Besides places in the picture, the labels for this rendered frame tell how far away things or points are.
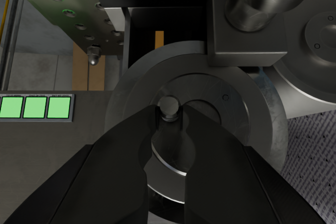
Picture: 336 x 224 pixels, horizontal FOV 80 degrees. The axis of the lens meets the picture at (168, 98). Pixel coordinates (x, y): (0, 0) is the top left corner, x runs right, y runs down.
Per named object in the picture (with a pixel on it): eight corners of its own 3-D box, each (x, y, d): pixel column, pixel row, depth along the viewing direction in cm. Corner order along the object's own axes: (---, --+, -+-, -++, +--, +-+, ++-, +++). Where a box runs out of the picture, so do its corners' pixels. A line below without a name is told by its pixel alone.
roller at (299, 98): (392, -26, 18) (427, 105, 16) (266, 70, 43) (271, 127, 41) (257, -24, 18) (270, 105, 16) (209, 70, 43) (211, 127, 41)
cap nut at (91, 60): (98, 45, 51) (97, 62, 50) (103, 52, 55) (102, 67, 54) (84, 46, 51) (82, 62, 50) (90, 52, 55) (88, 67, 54)
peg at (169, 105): (170, 123, 12) (152, 106, 12) (170, 126, 14) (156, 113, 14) (186, 104, 12) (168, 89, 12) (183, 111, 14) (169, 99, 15)
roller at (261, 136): (264, 51, 16) (282, 206, 14) (209, 105, 42) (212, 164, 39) (124, 54, 17) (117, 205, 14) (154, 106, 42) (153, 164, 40)
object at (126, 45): (136, -91, 22) (127, 73, 18) (155, 28, 45) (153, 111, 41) (131, -91, 22) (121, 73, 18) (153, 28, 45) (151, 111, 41)
